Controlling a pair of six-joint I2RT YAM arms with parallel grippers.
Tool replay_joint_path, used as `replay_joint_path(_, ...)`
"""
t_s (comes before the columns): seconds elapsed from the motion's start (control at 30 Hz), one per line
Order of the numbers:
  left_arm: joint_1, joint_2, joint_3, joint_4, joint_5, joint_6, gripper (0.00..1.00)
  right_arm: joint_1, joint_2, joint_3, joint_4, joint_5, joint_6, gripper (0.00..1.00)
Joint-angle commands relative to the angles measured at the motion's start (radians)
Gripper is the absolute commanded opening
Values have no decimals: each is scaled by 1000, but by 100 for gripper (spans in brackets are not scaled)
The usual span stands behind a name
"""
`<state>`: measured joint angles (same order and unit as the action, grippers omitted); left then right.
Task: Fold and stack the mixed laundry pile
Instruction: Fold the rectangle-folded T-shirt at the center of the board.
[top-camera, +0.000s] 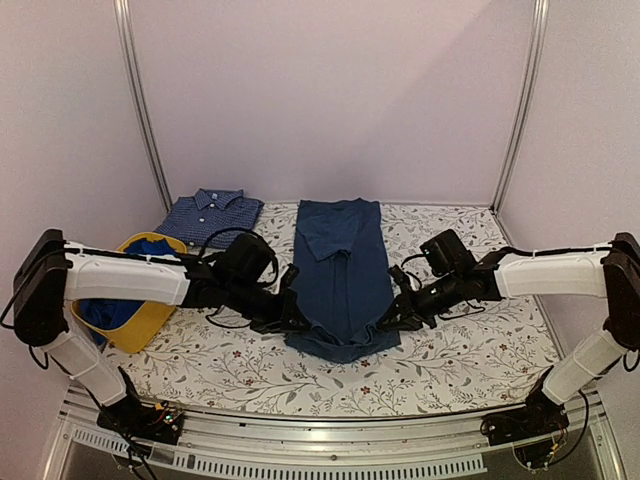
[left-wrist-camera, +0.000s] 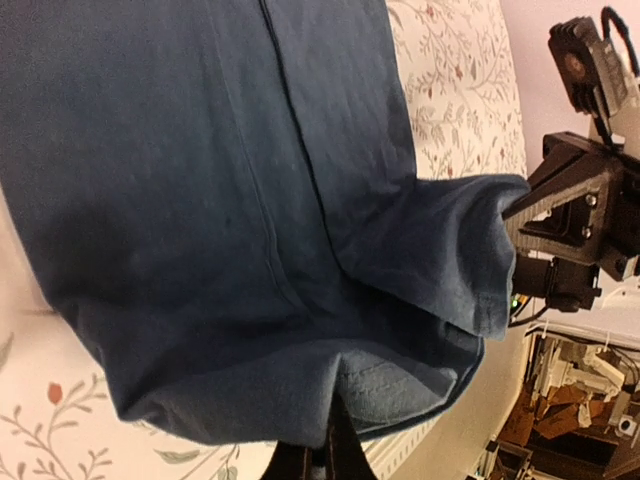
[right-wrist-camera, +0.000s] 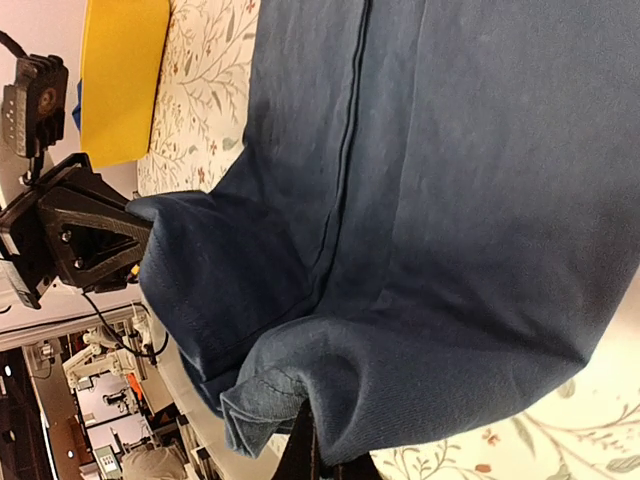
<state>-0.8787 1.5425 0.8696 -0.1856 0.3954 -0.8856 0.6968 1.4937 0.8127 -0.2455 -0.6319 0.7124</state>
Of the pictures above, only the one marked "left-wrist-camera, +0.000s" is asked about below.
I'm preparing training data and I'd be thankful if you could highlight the front aluminium rail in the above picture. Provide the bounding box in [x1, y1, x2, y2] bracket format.
[364, 327, 530, 479]

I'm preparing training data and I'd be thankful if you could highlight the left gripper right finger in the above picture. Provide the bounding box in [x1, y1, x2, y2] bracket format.
[327, 393, 377, 480]

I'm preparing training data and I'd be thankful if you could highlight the floral tablecloth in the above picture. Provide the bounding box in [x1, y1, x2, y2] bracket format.
[1, 1, 526, 479]

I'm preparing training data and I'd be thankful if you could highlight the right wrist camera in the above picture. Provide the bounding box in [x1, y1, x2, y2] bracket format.
[548, 6, 639, 149]

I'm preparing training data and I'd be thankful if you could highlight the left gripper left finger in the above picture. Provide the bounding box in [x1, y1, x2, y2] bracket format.
[260, 442, 325, 480]

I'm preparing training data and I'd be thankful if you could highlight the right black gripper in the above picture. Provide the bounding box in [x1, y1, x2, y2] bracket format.
[503, 132, 639, 313]

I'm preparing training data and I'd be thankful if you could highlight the teal blue t-shirt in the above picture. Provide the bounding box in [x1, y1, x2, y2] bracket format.
[1, 1, 529, 447]

